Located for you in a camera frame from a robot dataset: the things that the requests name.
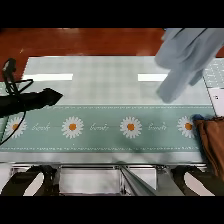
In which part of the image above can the light blue shirt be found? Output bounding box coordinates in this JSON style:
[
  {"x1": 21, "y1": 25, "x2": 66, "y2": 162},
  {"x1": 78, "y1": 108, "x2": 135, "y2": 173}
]
[{"x1": 154, "y1": 28, "x2": 224, "y2": 105}]

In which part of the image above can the brown garment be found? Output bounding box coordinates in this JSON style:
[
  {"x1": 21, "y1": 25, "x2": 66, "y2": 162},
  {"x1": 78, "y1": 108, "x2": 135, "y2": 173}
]
[{"x1": 193, "y1": 116, "x2": 224, "y2": 182}]

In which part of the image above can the blue garment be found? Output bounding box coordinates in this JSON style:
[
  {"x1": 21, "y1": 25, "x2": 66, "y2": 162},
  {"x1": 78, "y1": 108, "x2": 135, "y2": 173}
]
[{"x1": 192, "y1": 114, "x2": 206, "y2": 123}]

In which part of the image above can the silver frame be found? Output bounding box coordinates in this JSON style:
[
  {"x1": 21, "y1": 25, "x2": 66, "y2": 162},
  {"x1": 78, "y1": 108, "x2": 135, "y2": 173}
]
[{"x1": 0, "y1": 162, "x2": 224, "y2": 197}]

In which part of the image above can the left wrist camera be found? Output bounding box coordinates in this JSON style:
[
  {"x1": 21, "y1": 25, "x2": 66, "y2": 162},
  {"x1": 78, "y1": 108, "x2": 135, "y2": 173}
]
[{"x1": 1, "y1": 57, "x2": 18, "y2": 96}]

